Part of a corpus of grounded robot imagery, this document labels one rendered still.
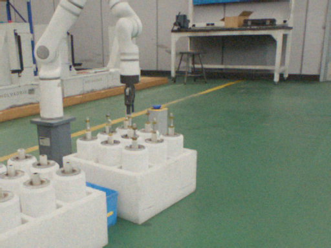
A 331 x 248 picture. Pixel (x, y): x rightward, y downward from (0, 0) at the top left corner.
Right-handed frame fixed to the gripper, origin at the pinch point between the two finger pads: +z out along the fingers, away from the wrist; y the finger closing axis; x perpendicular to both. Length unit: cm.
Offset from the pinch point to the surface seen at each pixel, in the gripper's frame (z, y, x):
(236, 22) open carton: -50, 438, -95
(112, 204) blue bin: 27.4, -29.0, 2.6
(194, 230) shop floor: 35, -30, -26
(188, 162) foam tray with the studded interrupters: 20.7, 0.1, -23.4
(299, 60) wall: 4, 450, -190
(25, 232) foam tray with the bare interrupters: 19, -67, 18
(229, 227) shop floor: 35, -26, -38
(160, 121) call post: 9.3, 24.0, -10.5
